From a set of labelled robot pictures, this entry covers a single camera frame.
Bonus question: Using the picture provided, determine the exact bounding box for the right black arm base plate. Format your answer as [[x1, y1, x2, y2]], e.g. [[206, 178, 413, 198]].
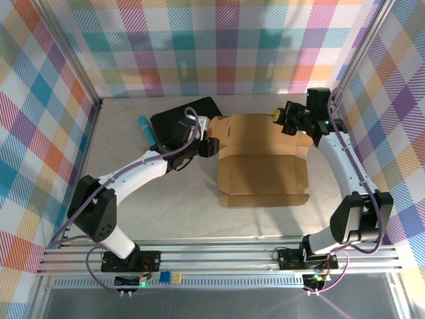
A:
[[278, 249, 339, 270]]

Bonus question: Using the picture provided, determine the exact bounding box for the left black controller board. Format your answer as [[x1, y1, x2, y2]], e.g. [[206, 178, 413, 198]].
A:
[[114, 275, 149, 288]]

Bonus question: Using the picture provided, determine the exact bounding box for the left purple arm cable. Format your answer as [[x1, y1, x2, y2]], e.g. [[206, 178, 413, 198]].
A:
[[51, 106, 200, 294]]

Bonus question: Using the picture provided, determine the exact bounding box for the black hard case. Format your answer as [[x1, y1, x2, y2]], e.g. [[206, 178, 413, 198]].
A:
[[149, 96, 222, 150]]

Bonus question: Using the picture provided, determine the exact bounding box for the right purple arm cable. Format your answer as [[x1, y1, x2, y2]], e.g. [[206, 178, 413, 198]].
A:
[[307, 86, 386, 295]]

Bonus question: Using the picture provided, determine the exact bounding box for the slotted grey cable duct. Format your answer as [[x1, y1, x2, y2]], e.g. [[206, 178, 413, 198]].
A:
[[52, 278, 305, 288]]

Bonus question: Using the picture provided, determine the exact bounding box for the right black controller board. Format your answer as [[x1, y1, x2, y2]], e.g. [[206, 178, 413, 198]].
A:
[[302, 274, 328, 290]]

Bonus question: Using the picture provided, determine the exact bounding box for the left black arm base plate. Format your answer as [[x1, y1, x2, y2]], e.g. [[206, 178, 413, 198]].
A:
[[101, 251, 162, 273]]

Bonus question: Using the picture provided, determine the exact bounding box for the aluminium frame post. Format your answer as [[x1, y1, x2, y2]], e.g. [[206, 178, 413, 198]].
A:
[[33, 0, 104, 107], [327, 0, 396, 106]]

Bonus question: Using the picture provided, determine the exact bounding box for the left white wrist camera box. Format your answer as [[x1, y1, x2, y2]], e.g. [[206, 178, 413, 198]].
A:
[[185, 114, 212, 140]]

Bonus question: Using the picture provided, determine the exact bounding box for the aluminium mounting rail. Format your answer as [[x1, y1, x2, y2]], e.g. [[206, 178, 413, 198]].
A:
[[36, 234, 404, 276]]

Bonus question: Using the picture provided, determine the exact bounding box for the brown cardboard paper box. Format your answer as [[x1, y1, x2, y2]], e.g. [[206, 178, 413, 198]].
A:
[[208, 112, 315, 209]]

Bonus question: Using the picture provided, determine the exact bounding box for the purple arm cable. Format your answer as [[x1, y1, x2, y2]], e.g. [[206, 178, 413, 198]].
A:
[[51, 106, 200, 294], [307, 86, 386, 295]]

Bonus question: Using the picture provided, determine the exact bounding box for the teal plastic tube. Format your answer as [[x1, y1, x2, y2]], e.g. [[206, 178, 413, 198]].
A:
[[137, 115, 157, 147]]

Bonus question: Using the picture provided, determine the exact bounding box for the black controller board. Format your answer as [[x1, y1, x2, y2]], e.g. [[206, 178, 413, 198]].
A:
[[302, 274, 328, 290], [114, 275, 149, 288]]

